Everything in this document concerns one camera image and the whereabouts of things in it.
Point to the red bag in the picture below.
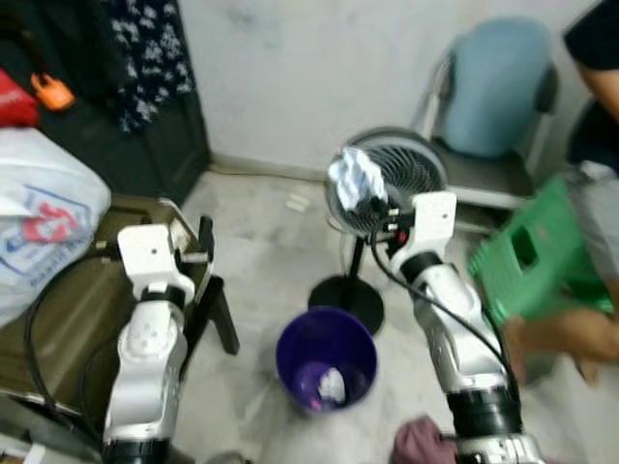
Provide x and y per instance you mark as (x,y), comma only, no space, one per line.
(14,101)

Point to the small orange object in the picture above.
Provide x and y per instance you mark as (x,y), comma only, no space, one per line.
(53,92)

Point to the white printed plastic bag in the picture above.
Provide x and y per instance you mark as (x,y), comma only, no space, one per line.
(48,193)

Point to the purple plastic waste bin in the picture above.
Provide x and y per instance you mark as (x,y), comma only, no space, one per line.
(300,358)

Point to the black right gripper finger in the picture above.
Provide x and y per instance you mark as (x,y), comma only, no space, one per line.
(375,207)

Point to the dark brown folding table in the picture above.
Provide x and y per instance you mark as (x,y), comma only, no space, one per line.
(77,319)

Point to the dark floral garment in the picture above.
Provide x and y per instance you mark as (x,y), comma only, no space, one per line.
(145,58)

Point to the white paper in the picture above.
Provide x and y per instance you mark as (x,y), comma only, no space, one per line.
(353,176)

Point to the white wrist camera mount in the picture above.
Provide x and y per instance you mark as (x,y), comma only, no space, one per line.
(147,253)
(435,220)

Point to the person in black shirt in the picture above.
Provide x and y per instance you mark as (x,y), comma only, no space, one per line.
(595,222)

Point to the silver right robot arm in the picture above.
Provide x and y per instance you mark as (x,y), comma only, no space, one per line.
(455,329)

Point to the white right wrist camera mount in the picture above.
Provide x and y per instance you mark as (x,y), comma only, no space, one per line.
(435,220)

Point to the black cabinet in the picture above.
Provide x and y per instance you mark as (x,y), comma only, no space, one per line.
(116,159)

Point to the black pedestal fan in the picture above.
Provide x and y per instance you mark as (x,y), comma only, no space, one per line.
(406,164)

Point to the green plastic stool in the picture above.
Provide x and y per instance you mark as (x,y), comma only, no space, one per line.
(551,280)

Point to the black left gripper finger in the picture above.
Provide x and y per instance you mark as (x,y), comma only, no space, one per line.
(206,242)

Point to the chair with blue backrest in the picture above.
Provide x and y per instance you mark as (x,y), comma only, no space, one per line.
(493,87)

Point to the white paper ball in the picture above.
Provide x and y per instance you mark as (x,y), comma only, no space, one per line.
(332,387)

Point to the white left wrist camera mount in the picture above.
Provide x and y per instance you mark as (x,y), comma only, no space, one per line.
(147,253)

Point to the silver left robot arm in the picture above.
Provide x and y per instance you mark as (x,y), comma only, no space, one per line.
(145,367)

